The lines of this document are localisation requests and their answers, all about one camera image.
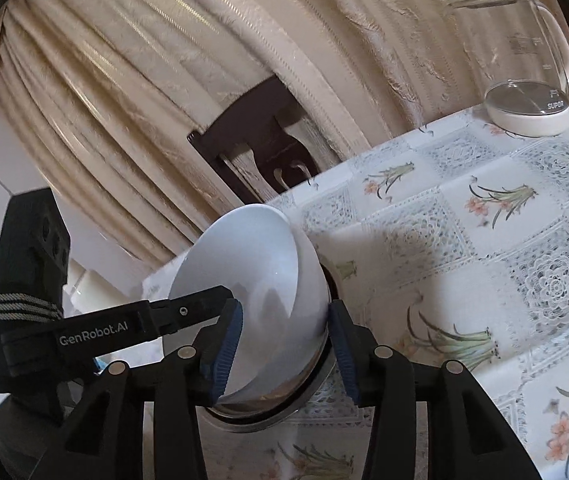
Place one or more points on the small white ceramic bowl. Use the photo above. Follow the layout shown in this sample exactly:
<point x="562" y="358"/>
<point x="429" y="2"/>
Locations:
<point x="273" y="270"/>

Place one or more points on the cream thermos jug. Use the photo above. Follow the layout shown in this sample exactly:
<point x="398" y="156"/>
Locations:
<point x="87" y="290"/>

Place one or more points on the glass electric kettle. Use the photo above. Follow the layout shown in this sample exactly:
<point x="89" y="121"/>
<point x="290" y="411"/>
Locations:
<point x="520" y="61"/>

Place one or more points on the large steel bowl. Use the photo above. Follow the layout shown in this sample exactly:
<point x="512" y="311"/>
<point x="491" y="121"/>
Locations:
<point x="288" y="399"/>

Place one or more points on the floral lace tablecloth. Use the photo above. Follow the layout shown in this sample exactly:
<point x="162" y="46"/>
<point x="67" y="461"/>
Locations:
<point x="452" y="242"/>

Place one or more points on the dark wooden chair back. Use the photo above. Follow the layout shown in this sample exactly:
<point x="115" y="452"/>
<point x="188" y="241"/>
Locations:
<point x="251" y="121"/>

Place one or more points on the small steel bowl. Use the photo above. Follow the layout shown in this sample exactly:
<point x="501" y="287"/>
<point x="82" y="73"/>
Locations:
<point x="282" y="357"/>

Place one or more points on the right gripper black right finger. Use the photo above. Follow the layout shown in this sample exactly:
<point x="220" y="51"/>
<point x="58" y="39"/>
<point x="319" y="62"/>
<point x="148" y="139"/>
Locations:
<point x="467" y="436"/>

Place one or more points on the beige curtain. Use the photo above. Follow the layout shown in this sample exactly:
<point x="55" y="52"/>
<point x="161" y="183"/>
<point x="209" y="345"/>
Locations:
<point x="103" y="94"/>

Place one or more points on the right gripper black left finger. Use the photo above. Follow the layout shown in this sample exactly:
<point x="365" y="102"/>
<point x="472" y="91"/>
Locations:
<point x="103" y="436"/>

